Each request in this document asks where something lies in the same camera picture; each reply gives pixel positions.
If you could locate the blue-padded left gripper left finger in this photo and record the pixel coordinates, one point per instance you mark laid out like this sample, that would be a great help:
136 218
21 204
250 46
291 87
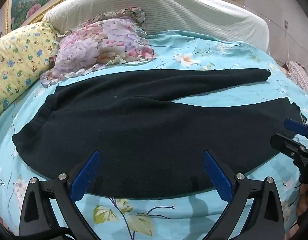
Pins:
83 174

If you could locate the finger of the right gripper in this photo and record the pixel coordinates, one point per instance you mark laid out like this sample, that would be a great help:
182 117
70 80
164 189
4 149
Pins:
288 147
296 127

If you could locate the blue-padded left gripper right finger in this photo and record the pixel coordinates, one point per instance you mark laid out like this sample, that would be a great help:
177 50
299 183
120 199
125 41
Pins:
220 174

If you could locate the black knit pants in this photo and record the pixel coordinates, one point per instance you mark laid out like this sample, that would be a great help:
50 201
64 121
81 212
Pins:
151 145

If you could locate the person's right hand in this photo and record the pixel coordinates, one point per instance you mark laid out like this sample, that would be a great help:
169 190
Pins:
303 200

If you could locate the light blue floral bedsheet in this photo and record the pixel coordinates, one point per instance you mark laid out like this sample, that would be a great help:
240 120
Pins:
187 216

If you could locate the pink checkered cloth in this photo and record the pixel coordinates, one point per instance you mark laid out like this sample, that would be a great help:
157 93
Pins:
296 72

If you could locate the yellow cartoon print pillow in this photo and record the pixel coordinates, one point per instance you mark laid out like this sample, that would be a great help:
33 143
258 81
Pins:
25 54

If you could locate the pink purple floral pillow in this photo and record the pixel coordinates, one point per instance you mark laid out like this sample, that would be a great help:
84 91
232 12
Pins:
109 38

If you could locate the white ribbed headboard cover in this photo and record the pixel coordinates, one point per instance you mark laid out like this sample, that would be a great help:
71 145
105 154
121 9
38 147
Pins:
216 18

